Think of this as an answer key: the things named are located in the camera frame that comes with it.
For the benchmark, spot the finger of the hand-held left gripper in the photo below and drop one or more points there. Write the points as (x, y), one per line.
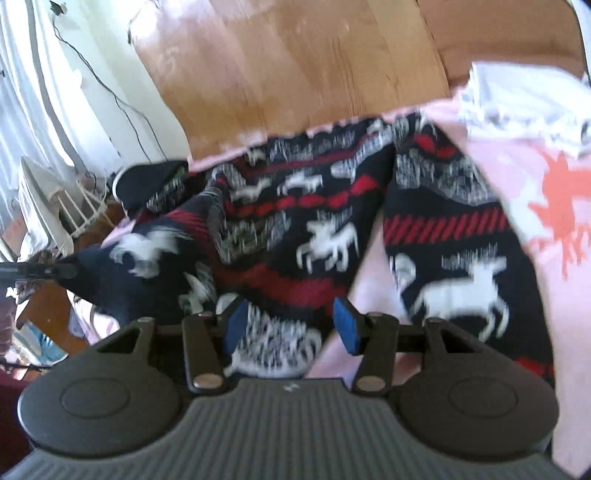
(41, 271)

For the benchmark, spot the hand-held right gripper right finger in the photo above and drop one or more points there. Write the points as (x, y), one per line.
(347, 325)

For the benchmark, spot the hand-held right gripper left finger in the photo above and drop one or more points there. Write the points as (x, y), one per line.
(235, 325)

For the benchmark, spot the navy patterned knit garment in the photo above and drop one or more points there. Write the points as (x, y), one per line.
(323, 240)

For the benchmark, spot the stack of white folded clothes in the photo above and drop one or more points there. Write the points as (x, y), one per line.
(512, 97)

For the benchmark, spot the brown wooden furniture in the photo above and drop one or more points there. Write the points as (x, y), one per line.
(48, 309)

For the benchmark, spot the dark red cloth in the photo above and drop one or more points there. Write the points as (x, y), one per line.
(9, 415)

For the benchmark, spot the white curtain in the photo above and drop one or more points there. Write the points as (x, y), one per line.
(27, 78)

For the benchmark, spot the pink printed blanket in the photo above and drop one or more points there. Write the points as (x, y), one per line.
(517, 221)

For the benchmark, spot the wooden headboard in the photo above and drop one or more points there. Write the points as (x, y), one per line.
(286, 69)

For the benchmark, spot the brown wooden panel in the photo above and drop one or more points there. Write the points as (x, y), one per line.
(498, 32)

